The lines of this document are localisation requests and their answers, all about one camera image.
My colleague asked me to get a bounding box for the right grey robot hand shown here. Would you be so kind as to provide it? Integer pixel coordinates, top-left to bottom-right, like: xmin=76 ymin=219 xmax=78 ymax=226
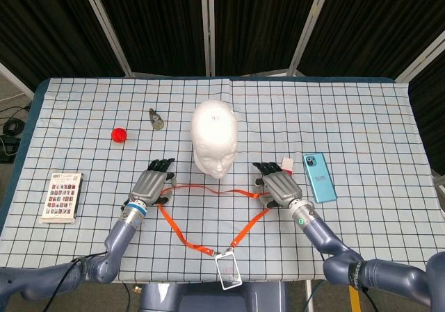
xmin=252 ymin=161 xmax=302 ymax=210

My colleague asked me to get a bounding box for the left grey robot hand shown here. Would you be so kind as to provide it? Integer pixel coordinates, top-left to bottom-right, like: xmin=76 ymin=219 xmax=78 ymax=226
xmin=129 ymin=157 xmax=177 ymax=208

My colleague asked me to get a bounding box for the orange lanyard strap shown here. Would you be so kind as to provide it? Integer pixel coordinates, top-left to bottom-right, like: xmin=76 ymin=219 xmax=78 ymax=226
xmin=158 ymin=183 xmax=272 ymax=257

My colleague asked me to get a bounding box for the clear white badge holder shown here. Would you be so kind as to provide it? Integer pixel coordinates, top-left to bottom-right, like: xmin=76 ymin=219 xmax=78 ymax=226
xmin=214 ymin=251 xmax=243 ymax=290

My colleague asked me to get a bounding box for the white foam mannequin head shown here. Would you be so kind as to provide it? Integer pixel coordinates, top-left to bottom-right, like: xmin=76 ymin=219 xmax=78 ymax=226
xmin=190 ymin=99 xmax=240 ymax=180

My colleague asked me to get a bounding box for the red and white small box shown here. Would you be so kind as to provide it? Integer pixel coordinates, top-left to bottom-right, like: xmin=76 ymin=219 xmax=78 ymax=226
xmin=280 ymin=156 xmax=295 ymax=177

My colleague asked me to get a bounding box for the teal smartphone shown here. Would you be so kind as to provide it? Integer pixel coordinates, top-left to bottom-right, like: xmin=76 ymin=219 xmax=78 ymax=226
xmin=302 ymin=152 xmax=337 ymax=204

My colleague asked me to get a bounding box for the checkered tablecloth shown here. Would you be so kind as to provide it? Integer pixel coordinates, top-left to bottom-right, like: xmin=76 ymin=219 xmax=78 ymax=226
xmin=0 ymin=77 xmax=445 ymax=285

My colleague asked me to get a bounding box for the red ball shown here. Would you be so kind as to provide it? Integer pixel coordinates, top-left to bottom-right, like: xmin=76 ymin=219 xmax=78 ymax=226
xmin=111 ymin=127 xmax=129 ymax=145

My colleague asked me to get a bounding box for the printed card box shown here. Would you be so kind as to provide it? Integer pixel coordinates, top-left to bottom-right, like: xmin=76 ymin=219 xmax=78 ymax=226
xmin=40 ymin=172 xmax=84 ymax=225

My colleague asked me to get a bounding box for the white metal table leg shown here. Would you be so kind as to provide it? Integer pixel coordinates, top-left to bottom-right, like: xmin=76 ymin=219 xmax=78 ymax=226
xmin=305 ymin=279 xmax=314 ymax=312

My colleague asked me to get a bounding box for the blue-grey robot torso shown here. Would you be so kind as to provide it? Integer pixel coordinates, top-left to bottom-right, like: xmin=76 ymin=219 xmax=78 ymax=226
xmin=138 ymin=280 xmax=289 ymax=312

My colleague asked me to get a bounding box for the black power adapter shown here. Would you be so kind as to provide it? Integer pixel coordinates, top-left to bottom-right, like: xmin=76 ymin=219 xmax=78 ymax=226
xmin=0 ymin=134 xmax=20 ymax=163

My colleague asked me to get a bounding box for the black folding screen panel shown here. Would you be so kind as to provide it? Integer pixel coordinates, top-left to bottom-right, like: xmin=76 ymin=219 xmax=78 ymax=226
xmin=396 ymin=30 xmax=445 ymax=174
xmin=201 ymin=0 xmax=331 ymax=78
xmin=0 ymin=0 xmax=131 ymax=90
xmin=295 ymin=0 xmax=445 ymax=83
xmin=85 ymin=0 xmax=213 ymax=78

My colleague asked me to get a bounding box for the black coiled cable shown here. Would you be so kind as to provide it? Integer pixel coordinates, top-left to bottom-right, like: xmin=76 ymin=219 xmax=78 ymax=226
xmin=3 ymin=119 xmax=24 ymax=136

